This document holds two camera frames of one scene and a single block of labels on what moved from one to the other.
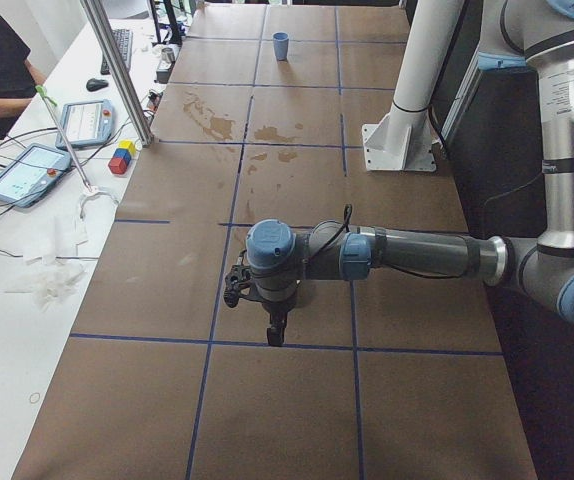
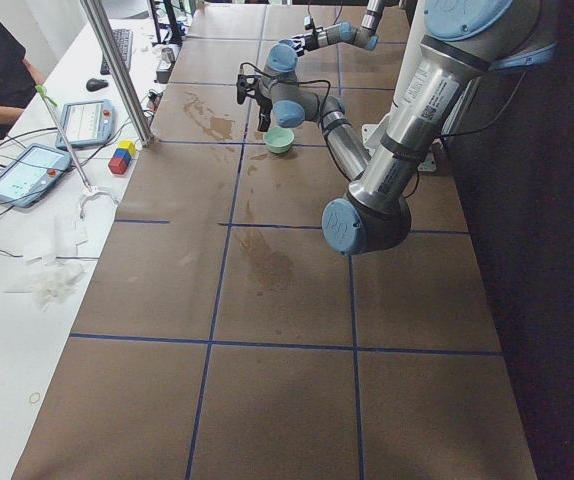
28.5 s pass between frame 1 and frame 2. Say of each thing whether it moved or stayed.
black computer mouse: stayed
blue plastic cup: moved
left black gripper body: moved
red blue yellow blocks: stayed
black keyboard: stayed
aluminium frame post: stayed
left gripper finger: moved
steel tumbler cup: stayed
